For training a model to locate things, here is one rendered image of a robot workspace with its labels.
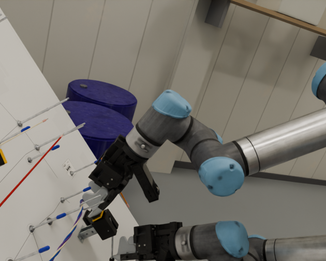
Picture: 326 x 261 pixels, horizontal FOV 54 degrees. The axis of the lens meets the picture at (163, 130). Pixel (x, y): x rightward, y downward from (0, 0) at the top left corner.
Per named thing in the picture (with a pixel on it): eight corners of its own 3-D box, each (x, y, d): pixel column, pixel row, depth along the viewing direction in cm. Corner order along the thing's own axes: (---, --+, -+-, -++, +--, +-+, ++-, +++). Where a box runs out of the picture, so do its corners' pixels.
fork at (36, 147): (36, 143, 82) (83, 119, 79) (40, 148, 82) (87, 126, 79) (32, 146, 80) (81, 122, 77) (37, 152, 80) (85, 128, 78)
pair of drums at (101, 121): (109, 168, 324) (131, 85, 293) (131, 258, 224) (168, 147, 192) (33, 159, 298) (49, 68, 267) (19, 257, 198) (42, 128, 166)
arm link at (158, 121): (199, 117, 68) (169, 95, 64) (167, 153, 71) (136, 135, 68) (191, 101, 75) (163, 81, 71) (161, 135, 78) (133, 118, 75)
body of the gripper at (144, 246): (148, 227, 87) (187, 222, 81) (150, 262, 84) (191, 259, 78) (130, 227, 81) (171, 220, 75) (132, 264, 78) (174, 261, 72)
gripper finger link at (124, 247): (113, 237, 88) (140, 234, 83) (114, 261, 86) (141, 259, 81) (105, 237, 85) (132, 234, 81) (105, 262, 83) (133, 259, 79)
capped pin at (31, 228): (29, 224, 67) (63, 209, 65) (33, 227, 68) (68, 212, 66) (28, 231, 66) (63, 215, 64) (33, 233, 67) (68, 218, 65)
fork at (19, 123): (18, 119, 79) (67, 94, 76) (23, 125, 80) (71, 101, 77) (15, 121, 77) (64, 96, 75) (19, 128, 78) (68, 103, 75)
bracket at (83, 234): (82, 243, 81) (99, 236, 81) (76, 236, 81) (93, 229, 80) (86, 231, 86) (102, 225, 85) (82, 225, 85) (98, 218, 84)
